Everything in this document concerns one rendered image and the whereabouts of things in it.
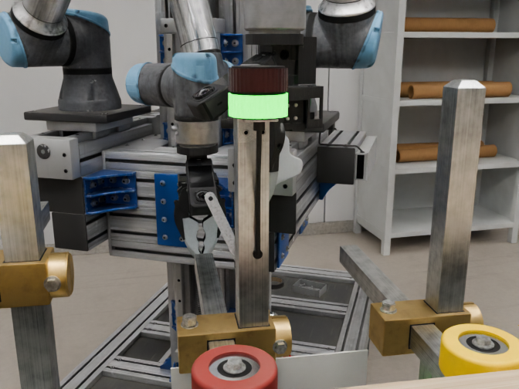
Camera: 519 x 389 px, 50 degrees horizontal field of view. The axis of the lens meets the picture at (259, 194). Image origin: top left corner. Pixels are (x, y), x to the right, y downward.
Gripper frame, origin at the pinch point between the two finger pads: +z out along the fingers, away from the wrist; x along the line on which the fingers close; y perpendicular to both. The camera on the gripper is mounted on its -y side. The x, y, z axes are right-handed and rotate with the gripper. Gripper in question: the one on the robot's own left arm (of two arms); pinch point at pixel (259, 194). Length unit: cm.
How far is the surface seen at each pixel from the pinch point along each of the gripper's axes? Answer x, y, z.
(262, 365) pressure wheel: -21.0, -11.7, 9.9
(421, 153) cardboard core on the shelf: 173, 209, 44
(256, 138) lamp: -8.8, -5.4, -9.0
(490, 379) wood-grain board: -32.3, 5.6, 10.5
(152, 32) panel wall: 244, 72, -25
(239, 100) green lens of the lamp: -12.5, -9.3, -13.6
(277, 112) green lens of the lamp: -14.2, -6.1, -12.4
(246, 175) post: -8.1, -6.3, -4.9
